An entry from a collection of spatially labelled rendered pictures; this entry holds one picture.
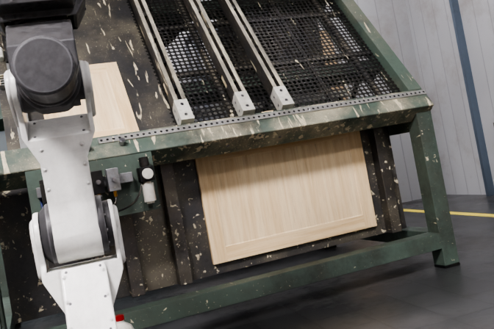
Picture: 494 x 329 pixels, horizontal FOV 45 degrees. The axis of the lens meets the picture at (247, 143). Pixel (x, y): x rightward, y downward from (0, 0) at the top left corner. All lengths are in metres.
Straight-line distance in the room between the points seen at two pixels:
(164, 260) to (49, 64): 1.76
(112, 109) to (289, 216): 1.00
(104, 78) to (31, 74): 1.70
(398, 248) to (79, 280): 1.91
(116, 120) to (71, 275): 1.33
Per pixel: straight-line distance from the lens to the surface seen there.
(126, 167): 2.50
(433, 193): 3.13
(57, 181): 1.40
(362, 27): 3.47
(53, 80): 1.17
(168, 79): 2.80
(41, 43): 1.19
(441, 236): 3.16
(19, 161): 2.50
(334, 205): 3.08
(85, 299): 1.42
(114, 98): 2.77
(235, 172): 2.87
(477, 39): 5.84
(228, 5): 3.32
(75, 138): 1.39
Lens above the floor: 0.69
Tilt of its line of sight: 2 degrees up
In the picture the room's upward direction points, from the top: 10 degrees counter-clockwise
